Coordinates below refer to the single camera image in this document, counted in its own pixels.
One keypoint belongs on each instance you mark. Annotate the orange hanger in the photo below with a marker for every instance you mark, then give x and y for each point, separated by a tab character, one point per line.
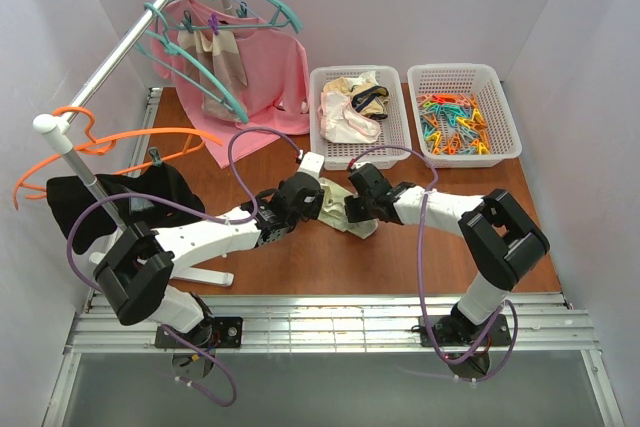
195	140

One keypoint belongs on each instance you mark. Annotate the white basket with underwear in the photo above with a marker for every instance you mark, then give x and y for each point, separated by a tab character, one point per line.
394	140

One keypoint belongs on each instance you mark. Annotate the white pink underwear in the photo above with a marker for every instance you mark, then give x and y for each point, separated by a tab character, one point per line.
341	124

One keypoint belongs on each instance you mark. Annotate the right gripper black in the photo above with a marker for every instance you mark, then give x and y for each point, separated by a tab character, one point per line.
354	203

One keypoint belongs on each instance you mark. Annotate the beige socks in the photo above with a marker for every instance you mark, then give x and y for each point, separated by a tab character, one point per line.
220	53

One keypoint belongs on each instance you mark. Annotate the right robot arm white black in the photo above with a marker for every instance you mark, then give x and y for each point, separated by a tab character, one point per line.
503	240

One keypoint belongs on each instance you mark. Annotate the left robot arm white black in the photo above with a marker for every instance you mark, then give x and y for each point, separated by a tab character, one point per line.
134	274

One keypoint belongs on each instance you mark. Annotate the pink shirt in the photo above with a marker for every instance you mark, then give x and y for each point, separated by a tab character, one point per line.
275	64

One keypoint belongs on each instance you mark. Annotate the pile of coloured clothespins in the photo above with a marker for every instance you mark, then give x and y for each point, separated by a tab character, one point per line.
452	124

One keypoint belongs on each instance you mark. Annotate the aluminium rail frame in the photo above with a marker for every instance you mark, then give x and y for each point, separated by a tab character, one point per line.
332	325

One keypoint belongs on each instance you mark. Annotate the pale green underwear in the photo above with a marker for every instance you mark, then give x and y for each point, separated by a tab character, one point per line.
333	211

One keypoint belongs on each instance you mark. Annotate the beige navy underwear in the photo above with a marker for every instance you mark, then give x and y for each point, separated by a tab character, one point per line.
367	97

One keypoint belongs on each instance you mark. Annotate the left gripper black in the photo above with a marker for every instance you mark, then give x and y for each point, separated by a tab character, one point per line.
314	195

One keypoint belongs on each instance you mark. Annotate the white basket with clothespins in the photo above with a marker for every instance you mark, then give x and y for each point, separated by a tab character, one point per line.
482	81

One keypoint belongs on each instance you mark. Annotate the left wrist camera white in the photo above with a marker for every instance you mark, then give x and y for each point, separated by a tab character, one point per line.
311	164

